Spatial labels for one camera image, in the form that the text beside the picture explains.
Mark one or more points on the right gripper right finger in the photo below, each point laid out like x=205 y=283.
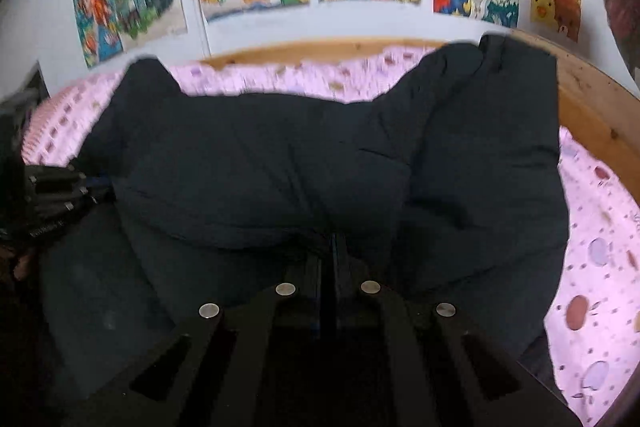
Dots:
x=403 y=363

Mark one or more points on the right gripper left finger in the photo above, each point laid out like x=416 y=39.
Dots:
x=252 y=346

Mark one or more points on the black padded jacket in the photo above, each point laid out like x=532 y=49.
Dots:
x=448 y=184

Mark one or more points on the mermaid girl drawing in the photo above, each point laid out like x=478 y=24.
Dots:
x=97 y=28

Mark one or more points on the pink apple print quilt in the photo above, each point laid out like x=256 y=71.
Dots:
x=593 y=326

